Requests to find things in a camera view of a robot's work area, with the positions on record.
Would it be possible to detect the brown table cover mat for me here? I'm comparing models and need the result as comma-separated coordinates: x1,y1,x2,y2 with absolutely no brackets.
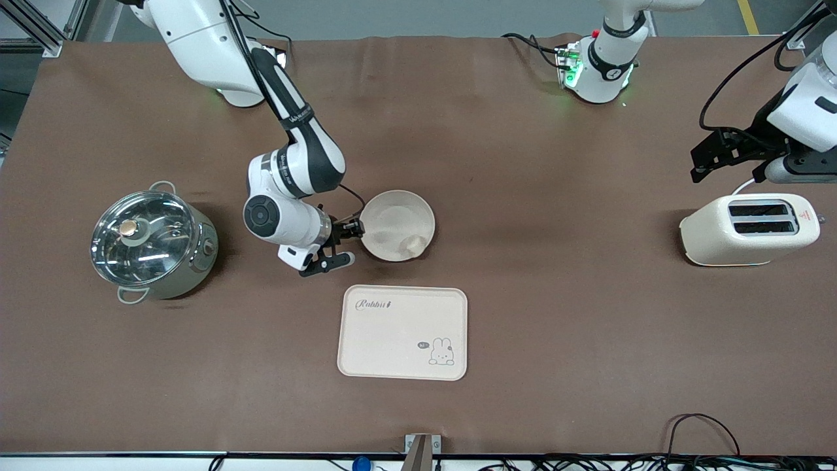
0,33,837,457

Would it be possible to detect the glass pot lid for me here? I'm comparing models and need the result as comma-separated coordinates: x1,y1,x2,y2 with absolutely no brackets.
90,191,196,287

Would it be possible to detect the aluminium frame profile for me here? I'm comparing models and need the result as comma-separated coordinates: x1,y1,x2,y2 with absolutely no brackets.
785,0,826,50
0,0,89,57

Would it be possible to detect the black arm base cable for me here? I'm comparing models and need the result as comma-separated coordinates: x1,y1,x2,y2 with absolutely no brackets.
502,33,564,70
232,0,293,52

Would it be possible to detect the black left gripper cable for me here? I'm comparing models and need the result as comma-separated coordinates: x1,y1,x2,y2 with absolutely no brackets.
698,0,837,133

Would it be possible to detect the steel pot with grey handles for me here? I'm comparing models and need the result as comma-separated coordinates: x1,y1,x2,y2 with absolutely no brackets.
90,181,220,305

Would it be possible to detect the round cream plate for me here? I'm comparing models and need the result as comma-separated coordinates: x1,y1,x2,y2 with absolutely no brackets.
360,190,436,262

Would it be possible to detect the cream two-slot toaster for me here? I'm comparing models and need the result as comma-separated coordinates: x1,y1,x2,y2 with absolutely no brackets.
679,193,821,267

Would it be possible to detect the black left arm base cable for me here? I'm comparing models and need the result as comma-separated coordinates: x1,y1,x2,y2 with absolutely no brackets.
502,33,564,70

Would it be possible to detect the black looped cable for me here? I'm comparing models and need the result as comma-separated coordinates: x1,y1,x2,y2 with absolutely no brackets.
664,413,743,459

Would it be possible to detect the black right arm base cable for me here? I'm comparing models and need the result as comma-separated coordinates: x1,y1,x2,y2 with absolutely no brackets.
232,0,293,52

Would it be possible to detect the black cable bundle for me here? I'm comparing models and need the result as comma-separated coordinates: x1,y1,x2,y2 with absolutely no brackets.
477,454,837,471

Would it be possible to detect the grey metal table bracket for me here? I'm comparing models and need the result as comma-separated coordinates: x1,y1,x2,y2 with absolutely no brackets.
404,434,442,471

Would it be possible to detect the cream rabbit print tray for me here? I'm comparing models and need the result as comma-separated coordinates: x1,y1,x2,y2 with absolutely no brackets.
337,285,468,381

